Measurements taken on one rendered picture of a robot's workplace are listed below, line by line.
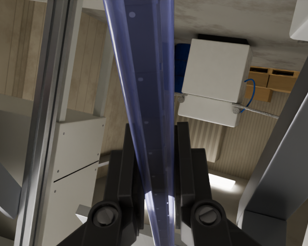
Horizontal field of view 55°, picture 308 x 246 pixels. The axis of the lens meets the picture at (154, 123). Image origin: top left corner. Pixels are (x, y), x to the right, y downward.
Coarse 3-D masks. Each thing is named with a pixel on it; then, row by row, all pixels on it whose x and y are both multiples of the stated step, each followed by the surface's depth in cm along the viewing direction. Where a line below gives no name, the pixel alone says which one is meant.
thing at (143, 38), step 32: (128, 0) 6; (160, 0) 6; (128, 32) 6; (160, 32) 6; (128, 64) 7; (160, 64) 7; (128, 96) 8; (160, 96) 8; (160, 128) 9; (160, 160) 11; (160, 192) 13; (160, 224) 17
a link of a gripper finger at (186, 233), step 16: (176, 128) 13; (176, 144) 12; (176, 160) 12; (192, 160) 13; (176, 176) 11; (192, 176) 11; (208, 176) 12; (176, 192) 11; (192, 192) 11; (208, 192) 11; (176, 208) 11; (176, 224) 12; (192, 240) 11; (240, 240) 10
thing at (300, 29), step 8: (304, 0) 16; (296, 8) 18; (304, 8) 15; (296, 16) 17; (304, 16) 15; (296, 24) 16; (304, 24) 15; (296, 32) 17; (304, 32) 16; (304, 40) 18
